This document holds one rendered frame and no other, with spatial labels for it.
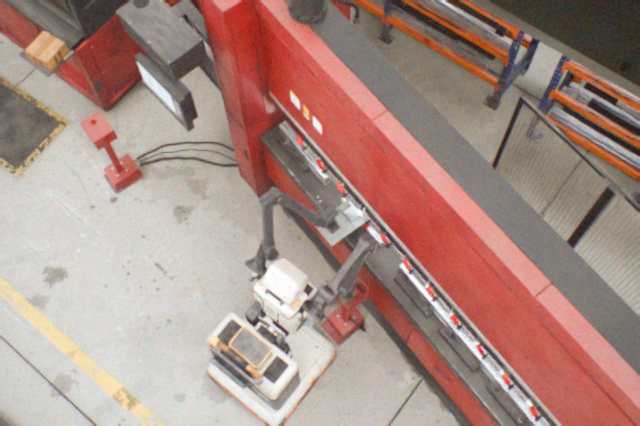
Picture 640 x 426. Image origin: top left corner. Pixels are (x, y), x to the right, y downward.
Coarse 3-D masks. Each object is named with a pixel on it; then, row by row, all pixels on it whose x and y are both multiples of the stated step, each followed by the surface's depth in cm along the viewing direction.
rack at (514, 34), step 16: (464, 0) 557; (384, 16) 638; (432, 16) 595; (384, 32) 658; (416, 32) 628; (464, 32) 584; (512, 32) 624; (432, 48) 627; (496, 48) 576; (512, 48) 561; (528, 48) 625; (464, 64) 614; (512, 64) 575; (528, 64) 641; (496, 80) 605; (512, 80) 632; (496, 96) 618
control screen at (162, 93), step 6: (144, 72) 483; (144, 78) 494; (150, 78) 480; (156, 84) 478; (156, 90) 489; (162, 90) 476; (162, 96) 486; (168, 96) 473; (168, 102) 484; (174, 108) 482
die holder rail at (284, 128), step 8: (280, 128) 524; (288, 128) 522; (288, 136) 519; (296, 136) 519; (296, 144) 516; (304, 152) 513; (304, 160) 519; (312, 160) 511; (312, 168) 515; (320, 176) 510; (328, 176) 505
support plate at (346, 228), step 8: (336, 208) 491; (344, 208) 491; (336, 216) 489; (360, 216) 488; (344, 224) 486; (360, 224) 486; (320, 232) 485; (328, 232) 484; (336, 232) 484; (344, 232) 484; (328, 240) 482; (336, 240) 482
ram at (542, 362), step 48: (288, 48) 415; (288, 96) 464; (336, 144) 440; (384, 192) 418; (432, 240) 399; (480, 288) 381; (480, 336) 421; (528, 336) 364; (528, 384) 402; (576, 384) 350
